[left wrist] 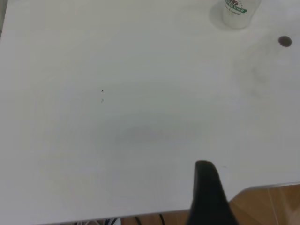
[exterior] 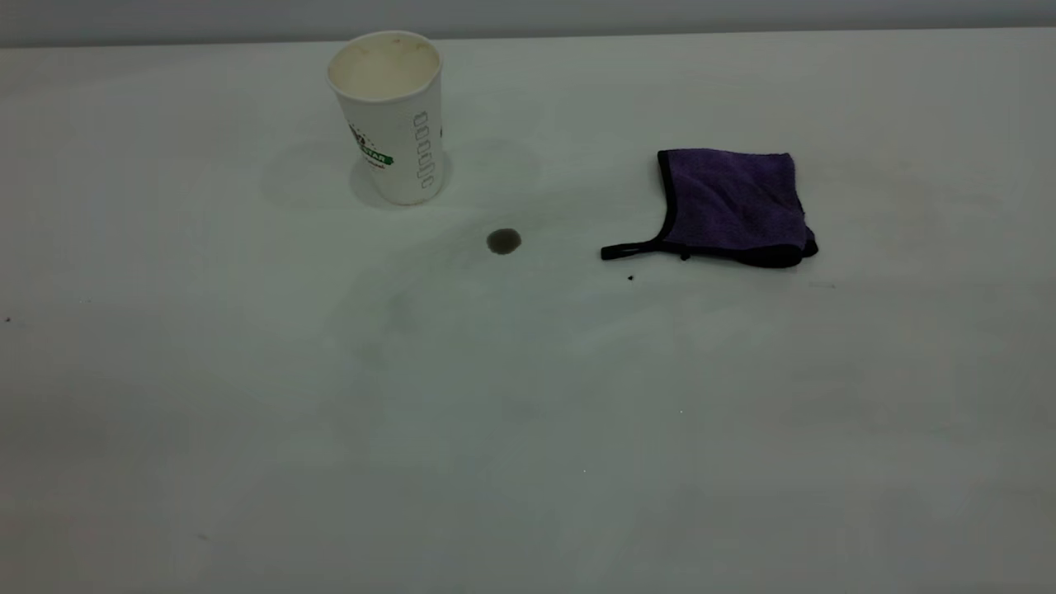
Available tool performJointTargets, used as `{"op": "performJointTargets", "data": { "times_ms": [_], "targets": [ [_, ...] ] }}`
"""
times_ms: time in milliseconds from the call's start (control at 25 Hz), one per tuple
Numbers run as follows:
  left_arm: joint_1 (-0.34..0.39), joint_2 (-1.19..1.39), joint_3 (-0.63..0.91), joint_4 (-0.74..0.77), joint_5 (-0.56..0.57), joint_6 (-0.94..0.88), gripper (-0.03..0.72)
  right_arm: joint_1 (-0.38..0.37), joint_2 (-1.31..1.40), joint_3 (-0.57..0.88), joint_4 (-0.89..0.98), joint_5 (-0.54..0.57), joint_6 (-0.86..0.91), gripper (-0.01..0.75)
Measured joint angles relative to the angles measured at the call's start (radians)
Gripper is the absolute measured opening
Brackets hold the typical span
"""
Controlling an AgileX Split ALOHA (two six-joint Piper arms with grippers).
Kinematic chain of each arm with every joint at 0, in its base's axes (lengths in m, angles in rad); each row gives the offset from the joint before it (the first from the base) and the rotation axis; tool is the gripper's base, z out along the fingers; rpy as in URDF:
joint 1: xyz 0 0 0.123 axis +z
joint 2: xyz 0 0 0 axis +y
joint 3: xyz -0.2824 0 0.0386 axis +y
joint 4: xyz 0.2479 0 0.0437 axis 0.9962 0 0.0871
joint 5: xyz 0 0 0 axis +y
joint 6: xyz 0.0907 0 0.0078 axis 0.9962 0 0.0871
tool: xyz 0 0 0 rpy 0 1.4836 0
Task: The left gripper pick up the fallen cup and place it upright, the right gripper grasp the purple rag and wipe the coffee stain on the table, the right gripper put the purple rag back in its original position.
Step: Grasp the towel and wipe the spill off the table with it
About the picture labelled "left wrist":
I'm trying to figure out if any brown coffee spill spot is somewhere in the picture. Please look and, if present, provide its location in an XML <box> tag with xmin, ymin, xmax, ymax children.
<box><xmin>277</xmin><ymin>36</ymin><xmax>293</xmax><ymax>48</ymax></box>

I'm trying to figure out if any white paper coffee cup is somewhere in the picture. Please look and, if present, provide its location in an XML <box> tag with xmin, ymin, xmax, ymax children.
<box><xmin>221</xmin><ymin>0</ymin><xmax>262</xmax><ymax>30</ymax></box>

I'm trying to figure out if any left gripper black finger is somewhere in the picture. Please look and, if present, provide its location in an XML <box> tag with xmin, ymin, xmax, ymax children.
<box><xmin>185</xmin><ymin>160</ymin><xmax>240</xmax><ymax>225</ymax></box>

